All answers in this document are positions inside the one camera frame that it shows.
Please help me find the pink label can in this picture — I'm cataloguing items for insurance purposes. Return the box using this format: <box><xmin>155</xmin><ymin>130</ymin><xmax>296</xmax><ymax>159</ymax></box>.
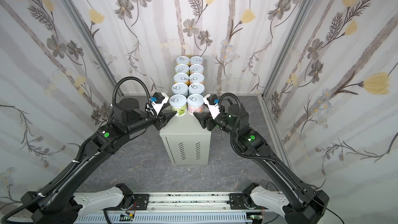
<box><xmin>190</xmin><ymin>56</ymin><xmax>204</xmax><ymax>66</ymax></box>

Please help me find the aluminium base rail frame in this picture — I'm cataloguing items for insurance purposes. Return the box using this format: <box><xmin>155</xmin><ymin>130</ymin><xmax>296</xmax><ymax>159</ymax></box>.
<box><xmin>58</xmin><ymin>191</ymin><xmax>321</xmax><ymax>224</ymax></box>

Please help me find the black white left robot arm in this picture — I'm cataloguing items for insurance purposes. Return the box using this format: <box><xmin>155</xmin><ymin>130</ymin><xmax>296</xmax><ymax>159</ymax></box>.
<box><xmin>21</xmin><ymin>92</ymin><xmax>175</xmax><ymax>224</ymax></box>

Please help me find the yellow label can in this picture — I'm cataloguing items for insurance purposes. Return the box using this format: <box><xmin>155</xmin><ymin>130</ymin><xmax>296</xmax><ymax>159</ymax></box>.
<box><xmin>176</xmin><ymin>56</ymin><xmax>190</xmax><ymax>66</ymax></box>

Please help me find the white slotted cable duct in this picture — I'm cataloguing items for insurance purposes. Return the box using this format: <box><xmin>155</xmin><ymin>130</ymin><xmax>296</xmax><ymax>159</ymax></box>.
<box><xmin>74</xmin><ymin>213</ymin><xmax>252</xmax><ymax>224</ymax></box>

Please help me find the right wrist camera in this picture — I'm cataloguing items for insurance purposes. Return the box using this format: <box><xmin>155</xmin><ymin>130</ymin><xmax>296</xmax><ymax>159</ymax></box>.
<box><xmin>204</xmin><ymin>94</ymin><xmax>220</xmax><ymax>119</ymax></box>

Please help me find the white can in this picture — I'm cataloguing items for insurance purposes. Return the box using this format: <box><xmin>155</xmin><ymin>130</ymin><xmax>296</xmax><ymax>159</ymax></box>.
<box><xmin>187</xmin><ymin>94</ymin><xmax>204</xmax><ymax>115</ymax></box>

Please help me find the grey metal cabinet box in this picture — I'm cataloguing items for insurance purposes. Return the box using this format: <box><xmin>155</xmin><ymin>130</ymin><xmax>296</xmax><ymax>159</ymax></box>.
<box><xmin>160</xmin><ymin>73</ymin><xmax>211</xmax><ymax>165</ymax></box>

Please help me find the orange label can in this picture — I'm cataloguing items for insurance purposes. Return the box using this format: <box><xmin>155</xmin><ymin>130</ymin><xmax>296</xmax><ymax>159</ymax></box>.
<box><xmin>173</xmin><ymin>73</ymin><xmax>190</xmax><ymax>85</ymax></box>

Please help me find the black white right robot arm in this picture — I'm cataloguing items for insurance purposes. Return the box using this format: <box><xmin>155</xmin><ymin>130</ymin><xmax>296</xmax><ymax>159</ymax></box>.
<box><xmin>194</xmin><ymin>104</ymin><xmax>329</xmax><ymax>224</ymax></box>

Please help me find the light blue can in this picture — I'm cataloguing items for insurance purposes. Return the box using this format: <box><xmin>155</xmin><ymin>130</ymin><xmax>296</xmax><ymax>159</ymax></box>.
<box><xmin>188</xmin><ymin>83</ymin><xmax>205</xmax><ymax>96</ymax></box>
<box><xmin>172</xmin><ymin>83</ymin><xmax>189</xmax><ymax>97</ymax></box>

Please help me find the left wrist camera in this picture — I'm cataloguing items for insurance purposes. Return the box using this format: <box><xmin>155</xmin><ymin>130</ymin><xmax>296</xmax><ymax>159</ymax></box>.
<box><xmin>149</xmin><ymin>92</ymin><xmax>169</xmax><ymax>116</ymax></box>

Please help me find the brown label can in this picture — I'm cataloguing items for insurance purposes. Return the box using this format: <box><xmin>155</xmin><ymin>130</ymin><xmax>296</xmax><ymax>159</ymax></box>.
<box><xmin>190</xmin><ymin>64</ymin><xmax>204</xmax><ymax>75</ymax></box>

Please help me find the black corrugated left cable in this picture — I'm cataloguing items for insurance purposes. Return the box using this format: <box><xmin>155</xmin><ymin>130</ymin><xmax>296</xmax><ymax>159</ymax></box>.
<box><xmin>0</xmin><ymin>144</ymin><xmax>86</xmax><ymax>224</ymax></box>

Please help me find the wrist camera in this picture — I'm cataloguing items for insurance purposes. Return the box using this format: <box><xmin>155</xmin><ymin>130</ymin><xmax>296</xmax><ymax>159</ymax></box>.
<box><xmin>149</xmin><ymin>92</ymin><xmax>169</xmax><ymax>116</ymax></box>
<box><xmin>204</xmin><ymin>94</ymin><xmax>220</xmax><ymax>119</ymax></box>

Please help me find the green label can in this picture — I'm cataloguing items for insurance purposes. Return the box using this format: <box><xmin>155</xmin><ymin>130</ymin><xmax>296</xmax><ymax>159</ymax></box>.
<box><xmin>169</xmin><ymin>94</ymin><xmax>187</xmax><ymax>117</ymax></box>
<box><xmin>175</xmin><ymin>64</ymin><xmax>190</xmax><ymax>75</ymax></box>

